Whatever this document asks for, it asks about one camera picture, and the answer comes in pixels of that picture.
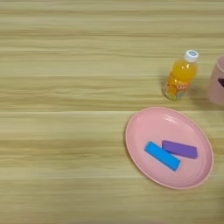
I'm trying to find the pink plastic cup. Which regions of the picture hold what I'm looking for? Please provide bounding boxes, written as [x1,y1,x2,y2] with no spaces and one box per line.
[206,55,224,107]

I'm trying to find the orange juice bottle white cap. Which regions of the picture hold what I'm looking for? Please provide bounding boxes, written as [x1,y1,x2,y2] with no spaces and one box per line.
[162,49,200,102]

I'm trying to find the pink round plate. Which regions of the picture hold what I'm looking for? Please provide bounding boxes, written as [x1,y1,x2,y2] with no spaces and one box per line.
[124,106,215,191]

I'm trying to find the purple rectangular block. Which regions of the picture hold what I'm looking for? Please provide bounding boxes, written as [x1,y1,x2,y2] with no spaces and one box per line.
[161,139,200,160]

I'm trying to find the blue rectangular block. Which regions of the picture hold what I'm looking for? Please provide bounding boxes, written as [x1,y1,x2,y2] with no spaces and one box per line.
[144,140,182,172]

